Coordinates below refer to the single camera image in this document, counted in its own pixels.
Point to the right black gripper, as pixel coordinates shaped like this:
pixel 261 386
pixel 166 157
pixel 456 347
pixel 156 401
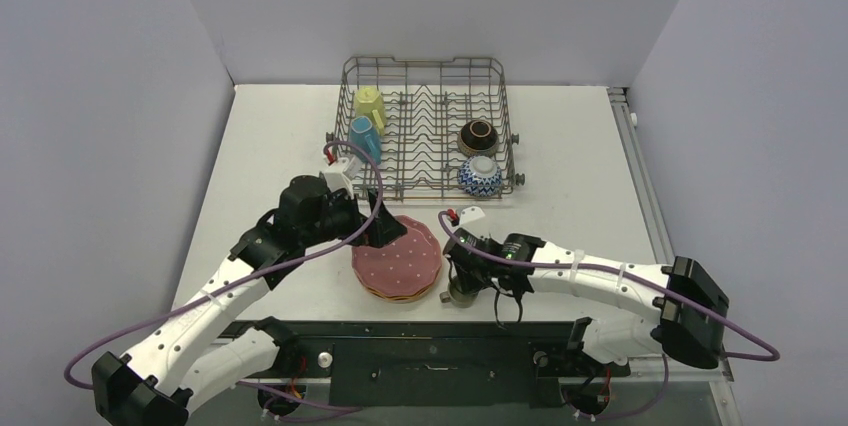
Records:
pixel 463 271

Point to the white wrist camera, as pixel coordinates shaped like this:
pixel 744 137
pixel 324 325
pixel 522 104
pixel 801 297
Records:
pixel 469 215
pixel 340 175

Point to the yellow plate under pink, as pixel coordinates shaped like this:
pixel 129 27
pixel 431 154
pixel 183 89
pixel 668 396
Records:
pixel 406 290

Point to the orange patterned small bowl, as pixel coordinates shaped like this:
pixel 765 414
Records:
pixel 480 176

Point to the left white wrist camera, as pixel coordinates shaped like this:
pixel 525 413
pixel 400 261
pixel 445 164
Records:
pixel 340 175

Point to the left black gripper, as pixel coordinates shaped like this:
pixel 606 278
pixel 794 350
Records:
pixel 383 229

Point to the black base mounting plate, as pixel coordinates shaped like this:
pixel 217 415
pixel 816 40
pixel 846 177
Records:
pixel 381 364

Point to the pink polka dot plate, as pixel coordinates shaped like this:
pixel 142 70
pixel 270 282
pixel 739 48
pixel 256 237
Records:
pixel 416 254

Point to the small grey cup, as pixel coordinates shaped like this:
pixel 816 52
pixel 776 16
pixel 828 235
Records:
pixel 455 296

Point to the yellow green mug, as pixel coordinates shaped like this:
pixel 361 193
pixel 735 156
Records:
pixel 369 102

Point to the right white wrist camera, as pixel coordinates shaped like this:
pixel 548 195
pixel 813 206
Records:
pixel 469 215

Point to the dark brown glazed bowl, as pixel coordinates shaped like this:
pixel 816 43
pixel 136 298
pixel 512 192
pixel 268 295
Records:
pixel 478 138

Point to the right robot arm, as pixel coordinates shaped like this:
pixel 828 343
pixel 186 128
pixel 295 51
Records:
pixel 675 309

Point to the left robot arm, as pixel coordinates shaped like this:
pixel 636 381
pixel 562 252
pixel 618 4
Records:
pixel 165 378

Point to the grey wire dish rack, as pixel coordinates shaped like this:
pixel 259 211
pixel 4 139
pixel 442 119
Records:
pixel 428 102

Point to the blue handled white mug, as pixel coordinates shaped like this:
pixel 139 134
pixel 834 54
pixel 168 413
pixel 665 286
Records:
pixel 364 135

